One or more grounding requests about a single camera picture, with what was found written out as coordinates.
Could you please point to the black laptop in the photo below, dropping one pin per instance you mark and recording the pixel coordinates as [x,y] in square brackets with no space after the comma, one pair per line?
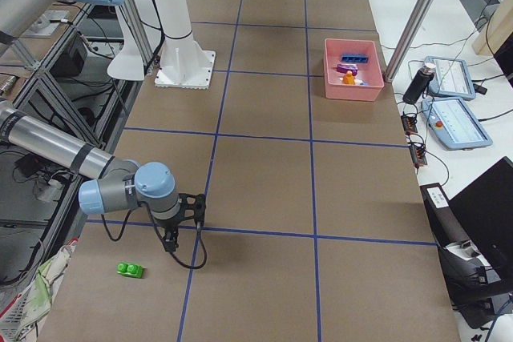
[484,210]

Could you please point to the aluminium frame post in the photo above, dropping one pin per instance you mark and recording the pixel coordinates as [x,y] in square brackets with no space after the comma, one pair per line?
[413,24]

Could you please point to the black box with label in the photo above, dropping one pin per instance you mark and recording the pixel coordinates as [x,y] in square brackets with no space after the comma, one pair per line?
[446,228]

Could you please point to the orange toy block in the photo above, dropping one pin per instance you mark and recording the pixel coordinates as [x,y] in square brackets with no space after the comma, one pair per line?
[349,78]

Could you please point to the near teach pendant tablet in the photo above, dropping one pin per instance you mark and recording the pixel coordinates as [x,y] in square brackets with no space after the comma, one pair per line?
[454,124]

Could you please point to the black water bottle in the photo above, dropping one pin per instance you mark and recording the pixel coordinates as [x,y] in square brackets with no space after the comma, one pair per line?
[419,83]

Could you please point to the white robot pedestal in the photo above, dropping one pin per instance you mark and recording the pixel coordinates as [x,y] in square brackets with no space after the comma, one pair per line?
[183,63]

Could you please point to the pink plastic box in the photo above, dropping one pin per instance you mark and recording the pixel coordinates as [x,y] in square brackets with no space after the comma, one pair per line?
[369,72]

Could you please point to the far teach pendant tablet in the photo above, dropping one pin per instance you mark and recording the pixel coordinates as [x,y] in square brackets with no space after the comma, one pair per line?
[452,78]

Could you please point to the cloth bag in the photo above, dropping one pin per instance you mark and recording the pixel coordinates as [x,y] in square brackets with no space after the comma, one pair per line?
[24,317]

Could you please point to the orange usb hub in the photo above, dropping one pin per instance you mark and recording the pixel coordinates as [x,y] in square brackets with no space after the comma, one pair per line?
[418,155]
[409,124]

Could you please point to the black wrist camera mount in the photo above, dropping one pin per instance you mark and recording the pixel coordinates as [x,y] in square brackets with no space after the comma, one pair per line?
[192,207]

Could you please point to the purple toy block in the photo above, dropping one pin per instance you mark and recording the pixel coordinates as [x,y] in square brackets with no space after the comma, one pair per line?
[344,67]

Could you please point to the long blue toy block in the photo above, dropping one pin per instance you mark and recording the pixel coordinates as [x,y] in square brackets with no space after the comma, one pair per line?
[354,58]

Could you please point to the green toy block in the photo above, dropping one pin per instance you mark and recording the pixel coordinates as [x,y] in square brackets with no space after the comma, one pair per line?
[130,270]

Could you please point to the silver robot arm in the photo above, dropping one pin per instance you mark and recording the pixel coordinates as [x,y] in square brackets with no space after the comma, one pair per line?
[112,184]

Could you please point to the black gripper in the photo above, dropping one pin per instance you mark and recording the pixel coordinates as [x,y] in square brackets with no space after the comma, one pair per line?
[167,227]

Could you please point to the teach pendant tablet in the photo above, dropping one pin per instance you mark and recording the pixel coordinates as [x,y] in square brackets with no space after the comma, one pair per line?
[454,124]
[452,78]

